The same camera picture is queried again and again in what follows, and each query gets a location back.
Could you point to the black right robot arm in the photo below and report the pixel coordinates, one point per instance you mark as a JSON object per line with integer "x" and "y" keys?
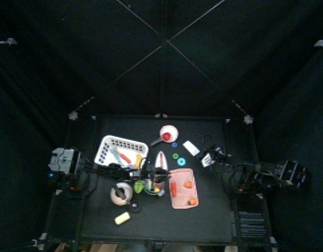
{"x": 261, "y": 172}

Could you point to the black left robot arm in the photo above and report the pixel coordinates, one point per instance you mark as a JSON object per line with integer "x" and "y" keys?
{"x": 100, "y": 170}

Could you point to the red-orange toy carrot stick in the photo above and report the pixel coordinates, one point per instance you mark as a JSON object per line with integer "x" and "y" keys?
{"x": 174, "y": 189}

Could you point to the orange toy carrot piece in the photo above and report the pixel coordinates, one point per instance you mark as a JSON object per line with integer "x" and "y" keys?
{"x": 188, "y": 184}
{"x": 192, "y": 201}

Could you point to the white pointed toy red stripe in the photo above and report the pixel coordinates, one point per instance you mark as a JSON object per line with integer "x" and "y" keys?
{"x": 160, "y": 160}

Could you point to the small bowl with toy food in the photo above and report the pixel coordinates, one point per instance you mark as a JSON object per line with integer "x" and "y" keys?
{"x": 154, "y": 191}

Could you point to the white rectangular block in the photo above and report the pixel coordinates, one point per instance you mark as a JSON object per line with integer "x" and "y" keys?
{"x": 191, "y": 148}

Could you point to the yellow toy utensil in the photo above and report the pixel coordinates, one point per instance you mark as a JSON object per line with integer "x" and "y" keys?
{"x": 139, "y": 159}

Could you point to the green toy vegetable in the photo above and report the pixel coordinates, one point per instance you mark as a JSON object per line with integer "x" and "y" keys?
{"x": 139, "y": 186}

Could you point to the blue toy gear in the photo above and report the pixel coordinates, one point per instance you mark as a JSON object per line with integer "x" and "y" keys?
{"x": 180, "y": 161}

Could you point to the orange-red toy utensil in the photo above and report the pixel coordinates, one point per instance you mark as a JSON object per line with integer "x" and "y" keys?
{"x": 124, "y": 157}

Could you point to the pink cutting board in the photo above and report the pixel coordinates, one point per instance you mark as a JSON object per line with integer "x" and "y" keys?
{"x": 182, "y": 197}

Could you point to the grey-blue toy utensil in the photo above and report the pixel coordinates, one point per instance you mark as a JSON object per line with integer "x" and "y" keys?
{"x": 117, "y": 155}

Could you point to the red toy tomato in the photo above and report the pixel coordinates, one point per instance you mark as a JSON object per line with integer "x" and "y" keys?
{"x": 167, "y": 136}

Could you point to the beige tape roll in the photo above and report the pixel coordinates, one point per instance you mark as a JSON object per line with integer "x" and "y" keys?
{"x": 116, "y": 197}

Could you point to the red and white round object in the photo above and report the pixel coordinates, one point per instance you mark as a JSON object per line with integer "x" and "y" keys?
{"x": 170, "y": 131}

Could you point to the white plastic slotted basket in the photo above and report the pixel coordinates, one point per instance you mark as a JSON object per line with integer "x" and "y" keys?
{"x": 108, "y": 144}

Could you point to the cream yellow toy block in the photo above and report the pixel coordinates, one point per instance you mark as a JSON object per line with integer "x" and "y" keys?
{"x": 121, "y": 218}

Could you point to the white printed label sticker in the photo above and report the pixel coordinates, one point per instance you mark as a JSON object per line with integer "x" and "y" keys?
{"x": 251, "y": 226}

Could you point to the grey frame corner bracket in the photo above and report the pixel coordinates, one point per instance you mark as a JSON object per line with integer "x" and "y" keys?
{"x": 10, "y": 41}
{"x": 160, "y": 115}
{"x": 321, "y": 43}
{"x": 72, "y": 115}
{"x": 249, "y": 119}

